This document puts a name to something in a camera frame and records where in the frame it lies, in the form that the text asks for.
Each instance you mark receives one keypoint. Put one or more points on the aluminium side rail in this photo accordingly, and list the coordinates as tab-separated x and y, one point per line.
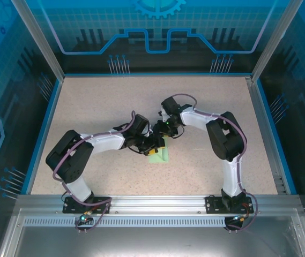
265	134

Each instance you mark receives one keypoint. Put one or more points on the aluminium mounting rail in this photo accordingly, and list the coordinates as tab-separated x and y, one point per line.
157	202

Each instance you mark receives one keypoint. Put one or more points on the slotted aluminium strip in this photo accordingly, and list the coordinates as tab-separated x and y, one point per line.
155	221

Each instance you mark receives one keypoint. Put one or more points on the blue printed side panel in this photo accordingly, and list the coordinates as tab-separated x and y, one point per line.
302	107
2	107

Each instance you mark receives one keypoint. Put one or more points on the aluminium frame post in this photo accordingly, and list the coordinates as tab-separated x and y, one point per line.
38	40
276	34

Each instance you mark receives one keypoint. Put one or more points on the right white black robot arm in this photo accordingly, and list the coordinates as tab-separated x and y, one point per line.
231	176

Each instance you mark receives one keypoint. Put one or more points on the blue printed gear panel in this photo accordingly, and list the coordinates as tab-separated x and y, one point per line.
155	26

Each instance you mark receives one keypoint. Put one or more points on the light green paper sheet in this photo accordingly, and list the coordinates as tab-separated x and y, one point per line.
163	158

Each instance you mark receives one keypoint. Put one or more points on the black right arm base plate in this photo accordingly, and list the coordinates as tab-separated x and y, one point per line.
212	204

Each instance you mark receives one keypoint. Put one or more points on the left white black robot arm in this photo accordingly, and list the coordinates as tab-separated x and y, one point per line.
78	188

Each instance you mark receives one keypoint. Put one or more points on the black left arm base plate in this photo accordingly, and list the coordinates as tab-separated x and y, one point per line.
70	207

